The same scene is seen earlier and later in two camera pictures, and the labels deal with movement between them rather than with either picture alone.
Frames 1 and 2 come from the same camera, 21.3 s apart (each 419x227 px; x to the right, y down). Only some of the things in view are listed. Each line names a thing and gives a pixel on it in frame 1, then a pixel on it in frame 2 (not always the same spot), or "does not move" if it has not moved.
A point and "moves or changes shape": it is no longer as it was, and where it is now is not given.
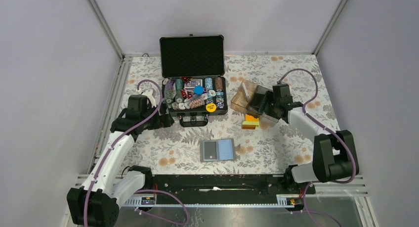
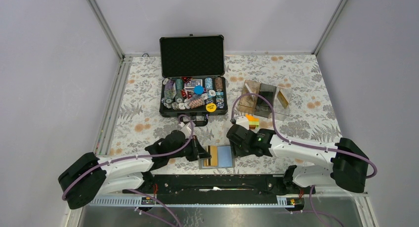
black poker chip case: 192,67 does not move
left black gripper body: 159,121 -> 189,151
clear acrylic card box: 248,98 moves or changes shape
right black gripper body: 269,104 -> 240,150
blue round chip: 198,89 does not move
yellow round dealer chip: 211,107 does not move
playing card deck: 193,83 does not move
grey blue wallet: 225,150 moves or changes shape
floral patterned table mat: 276,103 does not move
